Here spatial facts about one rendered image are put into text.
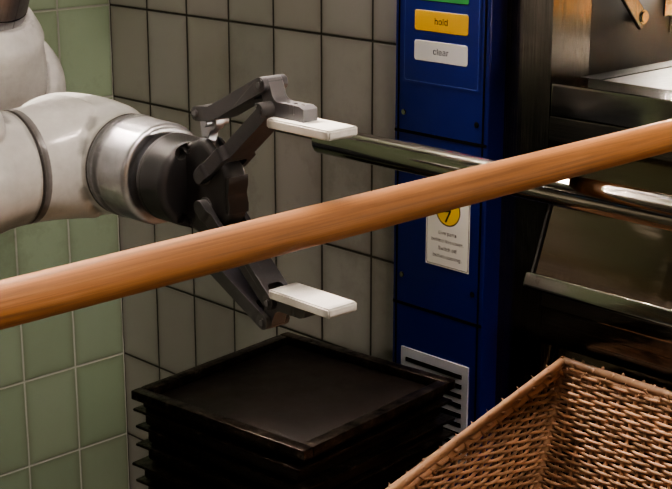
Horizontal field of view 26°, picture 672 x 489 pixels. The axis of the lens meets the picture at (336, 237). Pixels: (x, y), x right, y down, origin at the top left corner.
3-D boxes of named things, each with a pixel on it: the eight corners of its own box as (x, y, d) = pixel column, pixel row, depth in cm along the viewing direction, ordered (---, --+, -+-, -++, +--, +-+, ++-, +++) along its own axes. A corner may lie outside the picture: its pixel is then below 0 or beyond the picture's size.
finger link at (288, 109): (273, 111, 113) (273, 73, 112) (317, 120, 109) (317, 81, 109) (259, 114, 112) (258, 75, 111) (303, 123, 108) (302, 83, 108)
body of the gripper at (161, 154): (202, 120, 125) (273, 136, 118) (205, 216, 127) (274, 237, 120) (130, 132, 120) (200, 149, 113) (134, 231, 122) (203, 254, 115)
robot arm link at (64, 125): (179, 212, 132) (55, 241, 124) (83, 183, 143) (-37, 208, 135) (174, 95, 129) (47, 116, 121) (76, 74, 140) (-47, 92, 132)
